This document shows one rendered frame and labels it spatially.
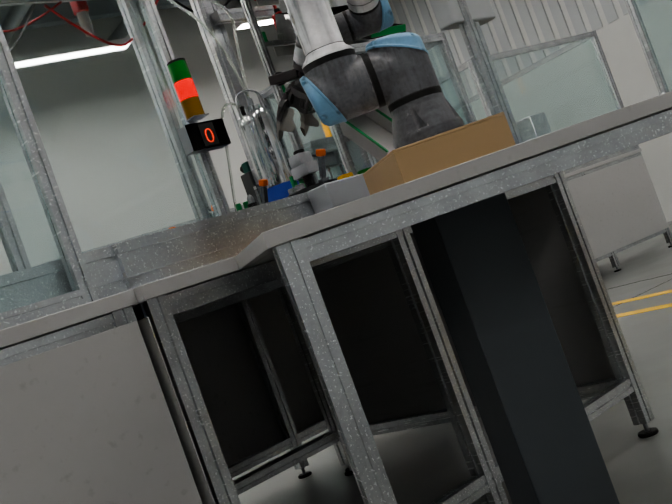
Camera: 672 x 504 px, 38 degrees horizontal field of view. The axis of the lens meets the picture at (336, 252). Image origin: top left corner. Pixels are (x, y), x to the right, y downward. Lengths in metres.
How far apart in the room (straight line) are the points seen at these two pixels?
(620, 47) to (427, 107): 10.49
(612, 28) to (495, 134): 10.50
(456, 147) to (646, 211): 6.83
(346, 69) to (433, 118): 0.20
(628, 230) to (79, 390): 7.06
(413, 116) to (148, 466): 0.85
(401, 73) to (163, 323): 0.69
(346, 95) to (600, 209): 6.44
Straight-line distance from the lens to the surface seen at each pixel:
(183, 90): 2.55
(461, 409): 2.38
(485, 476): 2.41
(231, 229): 2.13
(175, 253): 2.03
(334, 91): 1.98
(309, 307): 1.63
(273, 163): 3.50
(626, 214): 8.54
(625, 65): 12.41
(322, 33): 2.02
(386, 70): 1.99
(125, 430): 1.84
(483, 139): 1.97
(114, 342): 1.86
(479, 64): 4.18
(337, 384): 1.64
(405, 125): 1.97
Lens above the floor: 0.75
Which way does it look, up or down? 1 degrees up
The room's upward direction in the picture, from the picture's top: 20 degrees counter-clockwise
